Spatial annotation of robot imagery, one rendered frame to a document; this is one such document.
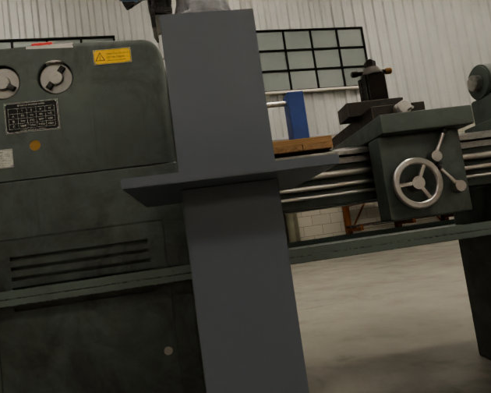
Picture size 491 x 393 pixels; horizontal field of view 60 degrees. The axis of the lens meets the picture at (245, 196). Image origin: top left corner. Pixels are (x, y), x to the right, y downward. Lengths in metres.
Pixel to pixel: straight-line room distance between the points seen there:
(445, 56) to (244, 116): 10.25
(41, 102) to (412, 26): 10.03
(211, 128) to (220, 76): 0.11
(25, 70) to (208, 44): 0.67
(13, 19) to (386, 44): 7.55
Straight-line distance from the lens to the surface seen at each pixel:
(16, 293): 1.31
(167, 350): 1.29
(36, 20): 9.38
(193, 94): 0.90
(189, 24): 0.96
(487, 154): 1.67
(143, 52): 1.38
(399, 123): 1.38
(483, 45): 11.84
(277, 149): 1.37
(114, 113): 1.33
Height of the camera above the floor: 0.63
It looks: 5 degrees up
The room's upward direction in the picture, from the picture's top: 8 degrees counter-clockwise
